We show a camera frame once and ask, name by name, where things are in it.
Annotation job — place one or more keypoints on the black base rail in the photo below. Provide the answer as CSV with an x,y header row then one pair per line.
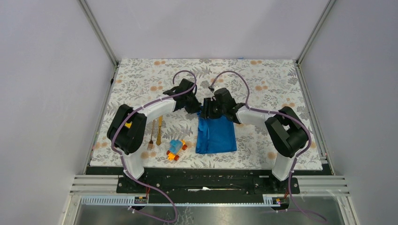
x,y
206,185

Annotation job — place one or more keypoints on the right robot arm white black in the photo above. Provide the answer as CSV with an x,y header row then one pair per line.
x,y
288,134

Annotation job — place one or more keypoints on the blue cloth napkin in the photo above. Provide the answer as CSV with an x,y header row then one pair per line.
x,y
215,135

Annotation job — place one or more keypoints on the floral tablecloth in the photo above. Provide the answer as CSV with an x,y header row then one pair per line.
x,y
266,84

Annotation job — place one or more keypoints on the gold fork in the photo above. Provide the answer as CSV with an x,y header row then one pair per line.
x,y
151,142

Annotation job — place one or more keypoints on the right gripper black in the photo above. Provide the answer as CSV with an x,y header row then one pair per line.
x,y
206,110

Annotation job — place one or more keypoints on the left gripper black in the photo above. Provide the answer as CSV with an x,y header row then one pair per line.
x,y
195,106

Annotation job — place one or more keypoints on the yellow toy block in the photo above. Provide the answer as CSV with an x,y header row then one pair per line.
x,y
128,125

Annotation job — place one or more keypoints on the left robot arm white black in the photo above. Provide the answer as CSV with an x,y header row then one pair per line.
x,y
127,128

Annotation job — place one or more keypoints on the blue orange toy car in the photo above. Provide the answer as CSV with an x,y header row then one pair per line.
x,y
176,146

